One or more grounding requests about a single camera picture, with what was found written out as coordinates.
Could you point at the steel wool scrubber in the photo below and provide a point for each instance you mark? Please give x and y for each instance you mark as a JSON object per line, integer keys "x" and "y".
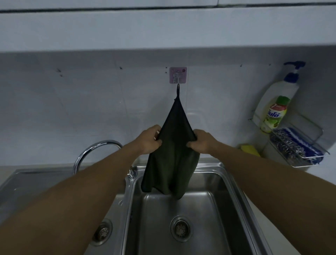
{"x": 286, "y": 144}

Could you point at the metal drain strainer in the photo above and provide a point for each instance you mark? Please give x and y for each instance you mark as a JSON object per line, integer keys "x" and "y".
{"x": 180, "y": 229}
{"x": 102, "y": 232}

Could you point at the chrome gooseneck faucet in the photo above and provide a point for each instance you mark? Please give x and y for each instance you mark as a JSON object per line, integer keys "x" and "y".
{"x": 92, "y": 148}

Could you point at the green-capped dish soap bottle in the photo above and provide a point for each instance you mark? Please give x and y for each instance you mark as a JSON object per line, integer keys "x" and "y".
{"x": 275, "y": 115}

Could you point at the stainless steel double sink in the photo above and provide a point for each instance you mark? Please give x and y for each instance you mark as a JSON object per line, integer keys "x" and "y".
{"x": 210, "y": 210}

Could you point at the person's left hand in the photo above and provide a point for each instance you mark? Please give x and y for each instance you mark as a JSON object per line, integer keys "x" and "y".
{"x": 147, "y": 142}

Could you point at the white pump bottle blue pump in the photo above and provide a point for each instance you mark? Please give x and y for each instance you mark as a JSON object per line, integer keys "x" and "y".
{"x": 281, "y": 89}

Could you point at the person's right forearm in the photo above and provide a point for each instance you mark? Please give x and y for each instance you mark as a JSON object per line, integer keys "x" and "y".
{"x": 281, "y": 199}

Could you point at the person's left forearm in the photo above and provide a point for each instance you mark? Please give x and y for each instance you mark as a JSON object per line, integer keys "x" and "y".
{"x": 65, "y": 207}

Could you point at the blue white scrub brush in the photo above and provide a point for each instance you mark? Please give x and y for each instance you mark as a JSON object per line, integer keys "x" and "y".
{"x": 307, "y": 147}

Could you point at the purple adhesive wall hook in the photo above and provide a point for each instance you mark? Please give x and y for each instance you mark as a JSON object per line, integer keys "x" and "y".
{"x": 178, "y": 73}

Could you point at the person's right hand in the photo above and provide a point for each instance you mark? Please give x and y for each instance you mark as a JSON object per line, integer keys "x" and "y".
{"x": 204, "y": 143}

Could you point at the white wall cabinet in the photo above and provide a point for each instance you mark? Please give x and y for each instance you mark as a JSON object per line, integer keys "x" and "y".
{"x": 157, "y": 31}

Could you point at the yellow sponge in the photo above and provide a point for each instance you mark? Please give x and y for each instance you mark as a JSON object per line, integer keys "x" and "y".
{"x": 250, "y": 149}

